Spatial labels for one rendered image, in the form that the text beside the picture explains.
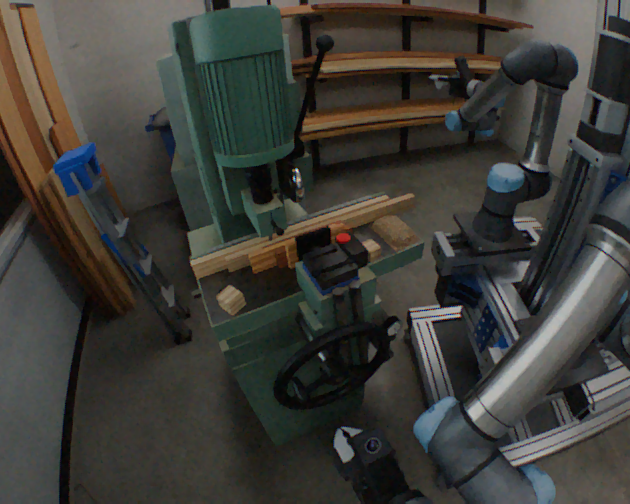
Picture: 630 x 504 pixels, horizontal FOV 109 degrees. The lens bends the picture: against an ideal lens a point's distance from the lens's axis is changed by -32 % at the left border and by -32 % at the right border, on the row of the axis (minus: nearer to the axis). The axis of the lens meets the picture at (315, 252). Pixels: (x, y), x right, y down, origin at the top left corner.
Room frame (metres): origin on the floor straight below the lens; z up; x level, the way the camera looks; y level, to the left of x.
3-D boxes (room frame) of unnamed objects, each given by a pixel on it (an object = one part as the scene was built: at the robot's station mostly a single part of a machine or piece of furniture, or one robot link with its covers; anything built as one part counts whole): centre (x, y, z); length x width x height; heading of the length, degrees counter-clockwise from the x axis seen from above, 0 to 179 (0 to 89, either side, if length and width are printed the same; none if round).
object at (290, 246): (0.66, -0.01, 0.94); 0.16 x 0.02 x 0.08; 113
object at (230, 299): (0.51, 0.20, 0.92); 0.05 x 0.04 x 0.04; 49
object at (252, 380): (0.79, 0.16, 0.36); 0.58 x 0.45 x 0.71; 23
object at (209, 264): (0.74, 0.04, 0.93); 0.60 x 0.02 x 0.05; 113
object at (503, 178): (0.81, -0.63, 0.98); 0.13 x 0.12 x 0.14; 103
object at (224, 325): (0.62, -0.01, 0.87); 0.61 x 0.30 x 0.06; 113
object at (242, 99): (0.68, 0.11, 1.35); 0.18 x 0.18 x 0.31
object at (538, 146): (0.84, -0.75, 1.19); 0.15 x 0.12 x 0.55; 103
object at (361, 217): (0.75, -0.05, 0.92); 0.60 x 0.02 x 0.04; 113
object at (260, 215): (0.70, 0.12, 1.03); 0.14 x 0.07 x 0.09; 23
